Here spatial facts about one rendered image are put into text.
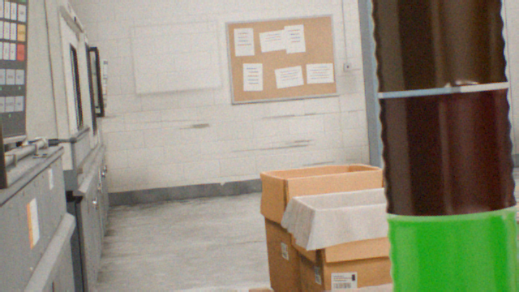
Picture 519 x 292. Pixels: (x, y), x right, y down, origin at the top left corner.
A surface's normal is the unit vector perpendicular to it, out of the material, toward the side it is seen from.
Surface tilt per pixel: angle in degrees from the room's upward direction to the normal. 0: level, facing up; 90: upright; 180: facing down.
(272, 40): 90
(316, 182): 87
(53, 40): 90
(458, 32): 104
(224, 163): 90
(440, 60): 76
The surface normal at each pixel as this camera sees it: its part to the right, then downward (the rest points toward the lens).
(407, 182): -0.67, 0.33
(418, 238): -0.62, -0.15
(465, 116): 0.14, 0.29
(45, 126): 0.13, 0.04
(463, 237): -0.03, -0.19
